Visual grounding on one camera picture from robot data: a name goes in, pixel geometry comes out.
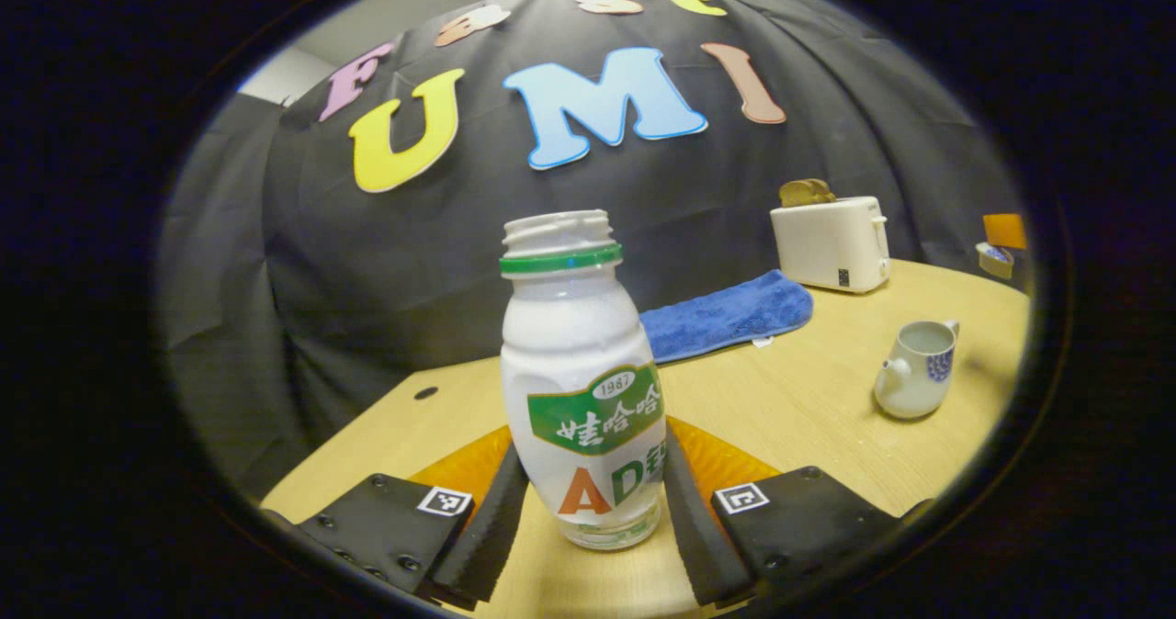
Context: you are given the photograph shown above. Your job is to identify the brown toast slice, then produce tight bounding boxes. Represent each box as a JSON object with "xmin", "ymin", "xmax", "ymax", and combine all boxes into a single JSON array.
[{"xmin": 779, "ymin": 178, "xmax": 837, "ymax": 208}]

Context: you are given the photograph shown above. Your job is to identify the black backdrop cloth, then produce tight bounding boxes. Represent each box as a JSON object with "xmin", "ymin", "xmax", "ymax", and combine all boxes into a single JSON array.
[{"xmin": 161, "ymin": 0, "xmax": 1023, "ymax": 501}]

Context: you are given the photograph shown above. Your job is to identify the white blue-patterned teacup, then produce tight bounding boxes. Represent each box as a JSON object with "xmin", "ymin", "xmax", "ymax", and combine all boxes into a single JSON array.
[{"xmin": 873, "ymin": 319, "xmax": 961, "ymax": 420}]

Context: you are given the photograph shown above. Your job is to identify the white green-label water bottle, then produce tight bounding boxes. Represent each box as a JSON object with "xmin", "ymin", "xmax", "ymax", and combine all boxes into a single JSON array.
[{"xmin": 499, "ymin": 210, "xmax": 668, "ymax": 551}]

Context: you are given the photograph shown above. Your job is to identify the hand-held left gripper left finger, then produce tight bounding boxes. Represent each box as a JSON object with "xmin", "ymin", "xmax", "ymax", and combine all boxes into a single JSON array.
[{"xmin": 262, "ymin": 426, "xmax": 532, "ymax": 613}]

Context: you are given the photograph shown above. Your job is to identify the blue towel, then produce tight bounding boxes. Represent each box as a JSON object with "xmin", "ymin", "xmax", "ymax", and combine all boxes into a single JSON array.
[{"xmin": 639, "ymin": 269, "xmax": 815, "ymax": 365}]

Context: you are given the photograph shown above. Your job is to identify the white blue-patterned teacup lid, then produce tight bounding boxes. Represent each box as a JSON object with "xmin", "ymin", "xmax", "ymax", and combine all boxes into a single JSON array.
[{"xmin": 976, "ymin": 241, "xmax": 1015, "ymax": 280}]

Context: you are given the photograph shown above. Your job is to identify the white toaster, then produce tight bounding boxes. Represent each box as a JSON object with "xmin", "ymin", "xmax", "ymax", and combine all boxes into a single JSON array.
[{"xmin": 770, "ymin": 196, "xmax": 892, "ymax": 295}]

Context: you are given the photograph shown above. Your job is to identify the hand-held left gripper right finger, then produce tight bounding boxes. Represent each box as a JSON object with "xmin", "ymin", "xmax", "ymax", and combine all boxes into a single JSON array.
[{"xmin": 663, "ymin": 417, "xmax": 933, "ymax": 609}]

